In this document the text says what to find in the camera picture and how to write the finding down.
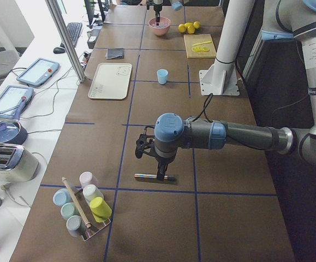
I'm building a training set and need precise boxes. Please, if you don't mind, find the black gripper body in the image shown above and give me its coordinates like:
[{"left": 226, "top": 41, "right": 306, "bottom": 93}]
[
  {"left": 153, "top": 0, "right": 162, "bottom": 13},
  {"left": 156, "top": 152, "right": 176, "bottom": 169}
]

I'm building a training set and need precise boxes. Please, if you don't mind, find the pink bowl of ice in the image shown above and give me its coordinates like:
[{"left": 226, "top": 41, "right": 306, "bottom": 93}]
[{"left": 148, "top": 17, "right": 171, "bottom": 36}]

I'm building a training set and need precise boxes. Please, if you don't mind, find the light blue plastic cup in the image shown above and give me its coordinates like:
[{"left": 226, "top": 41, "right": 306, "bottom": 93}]
[{"left": 157, "top": 69, "right": 169, "bottom": 85}]

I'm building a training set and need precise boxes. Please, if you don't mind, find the yellow green cup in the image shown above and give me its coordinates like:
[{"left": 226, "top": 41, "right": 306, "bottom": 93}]
[{"left": 90, "top": 196, "right": 112, "bottom": 223}]

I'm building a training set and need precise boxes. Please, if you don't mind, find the white cup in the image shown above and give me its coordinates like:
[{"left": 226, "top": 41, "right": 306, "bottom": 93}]
[{"left": 82, "top": 184, "right": 104, "bottom": 205}]

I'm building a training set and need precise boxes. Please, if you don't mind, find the pink cup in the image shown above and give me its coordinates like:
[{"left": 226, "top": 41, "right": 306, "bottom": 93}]
[{"left": 79, "top": 171, "right": 99, "bottom": 188}]

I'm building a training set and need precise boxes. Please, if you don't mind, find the mint green cup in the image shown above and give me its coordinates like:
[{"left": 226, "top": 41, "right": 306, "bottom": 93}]
[{"left": 61, "top": 202, "right": 79, "bottom": 221}]

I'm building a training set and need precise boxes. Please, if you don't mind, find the grey cup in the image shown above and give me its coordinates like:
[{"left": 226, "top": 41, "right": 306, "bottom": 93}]
[{"left": 66, "top": 215, "right": 86, "bottom": 237}]

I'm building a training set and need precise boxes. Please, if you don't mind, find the light blue rack cup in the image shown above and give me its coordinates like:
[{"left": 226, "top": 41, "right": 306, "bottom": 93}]
[{"left": 52, "top": 188, "right": 72, "bottom": 207}]

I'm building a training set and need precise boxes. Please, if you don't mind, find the steel muddler black tip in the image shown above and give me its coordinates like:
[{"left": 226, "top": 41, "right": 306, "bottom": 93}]
[{"left": 134, "top": 173, "right": 176, "bottom": 182}]

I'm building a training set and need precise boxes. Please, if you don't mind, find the bamboo cutting board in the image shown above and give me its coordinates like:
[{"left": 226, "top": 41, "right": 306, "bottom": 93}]
[{"left": 184, "top": 34, "right": 216, "bottom": 59}]

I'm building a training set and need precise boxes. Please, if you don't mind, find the yellow plastic knife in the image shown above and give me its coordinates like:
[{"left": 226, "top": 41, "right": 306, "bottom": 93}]
[{"left": 192, "top": 40, "right": 211, "bottom": 46}]

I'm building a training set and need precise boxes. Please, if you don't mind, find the grey folded cloth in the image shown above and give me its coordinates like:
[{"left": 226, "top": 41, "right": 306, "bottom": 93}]
[{"left": 106, "top": 48, "right": 124, "bottom": 59}]

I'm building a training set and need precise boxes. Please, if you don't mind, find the cream bear serving tray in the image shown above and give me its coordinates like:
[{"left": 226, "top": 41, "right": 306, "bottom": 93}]
[{"left": 88, "top": 63, "right": 132, "bottom": 100}]

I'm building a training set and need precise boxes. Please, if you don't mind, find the black keyboard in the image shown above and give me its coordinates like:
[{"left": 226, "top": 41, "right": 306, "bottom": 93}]
[{"left": 67, "top": 22, "right": 82, "bottom": 47}]

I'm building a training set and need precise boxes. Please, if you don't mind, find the wooden stick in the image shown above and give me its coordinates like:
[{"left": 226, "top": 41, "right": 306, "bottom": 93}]
[{"left": 62, "top": 177, "right": 91, "bottom": 229}]

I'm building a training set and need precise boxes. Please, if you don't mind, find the black computer mouse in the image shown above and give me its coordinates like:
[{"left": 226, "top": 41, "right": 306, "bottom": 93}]
[{"left": 53, "top": 46, "right": 65, "bottom": 54}]

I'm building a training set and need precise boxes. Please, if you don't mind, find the teach pendant tablet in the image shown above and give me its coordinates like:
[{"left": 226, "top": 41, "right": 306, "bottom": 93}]
[
  {"left": 0, "top": 86, "right": 34, "bottom": 119},
  {"left": 16, "top": 58, "right": 59, "bottom": 87}
]

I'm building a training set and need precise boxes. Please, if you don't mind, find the cream toaster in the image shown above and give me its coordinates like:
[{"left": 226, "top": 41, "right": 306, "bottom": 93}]
[{"left": 0, "top": 144, "right": 39, "bottom": 182}]

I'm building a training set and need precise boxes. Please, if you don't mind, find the blue saucepan with lid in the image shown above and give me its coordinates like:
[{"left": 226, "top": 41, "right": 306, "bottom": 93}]
[{"left": 0, "top": 115, "right": 27, "bottom": 145}]

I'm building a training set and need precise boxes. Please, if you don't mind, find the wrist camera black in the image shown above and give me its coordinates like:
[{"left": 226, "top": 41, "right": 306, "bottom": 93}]
[{"left": 135, "top": 126, "right": 157, "bottom": 159}]

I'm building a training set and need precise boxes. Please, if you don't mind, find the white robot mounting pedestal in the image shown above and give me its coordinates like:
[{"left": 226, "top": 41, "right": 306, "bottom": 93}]
[{"left": 199, "top": 0, "right": 255, "bottom": 96}]

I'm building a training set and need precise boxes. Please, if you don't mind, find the white wire cup rack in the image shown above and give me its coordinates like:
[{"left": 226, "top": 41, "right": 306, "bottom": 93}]
[{"left": 75, "top": 189, "right": 111, "bottom": 241}]

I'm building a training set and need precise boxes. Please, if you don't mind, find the aluminium frame post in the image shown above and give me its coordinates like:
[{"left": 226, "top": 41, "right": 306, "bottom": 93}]
[{"left": 45, "top": 0, "right": 86, "bottom": 83}]

